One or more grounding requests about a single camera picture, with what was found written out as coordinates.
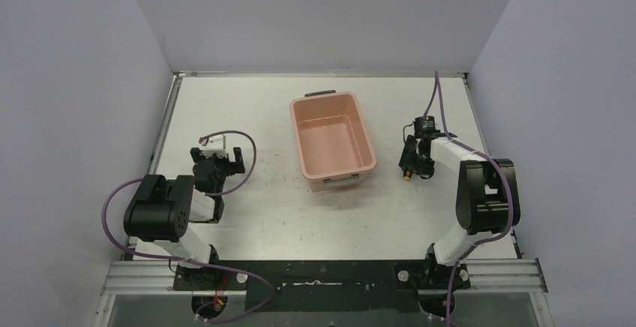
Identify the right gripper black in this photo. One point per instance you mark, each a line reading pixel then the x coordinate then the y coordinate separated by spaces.
pixel 423 169

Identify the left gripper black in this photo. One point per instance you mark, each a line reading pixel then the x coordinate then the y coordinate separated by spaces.
pixel 217 161

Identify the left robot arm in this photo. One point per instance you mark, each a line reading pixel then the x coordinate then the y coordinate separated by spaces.
pixel 163 209

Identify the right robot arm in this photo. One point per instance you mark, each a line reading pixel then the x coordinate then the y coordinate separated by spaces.
pixel 486 204

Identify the pink plastic bin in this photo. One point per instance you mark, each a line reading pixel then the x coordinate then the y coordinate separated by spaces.
pixel 333 144

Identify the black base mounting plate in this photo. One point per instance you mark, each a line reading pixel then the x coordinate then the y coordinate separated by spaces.
pixel 327 286

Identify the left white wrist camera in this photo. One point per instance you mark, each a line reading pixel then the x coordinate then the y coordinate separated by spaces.
pixel 213 146

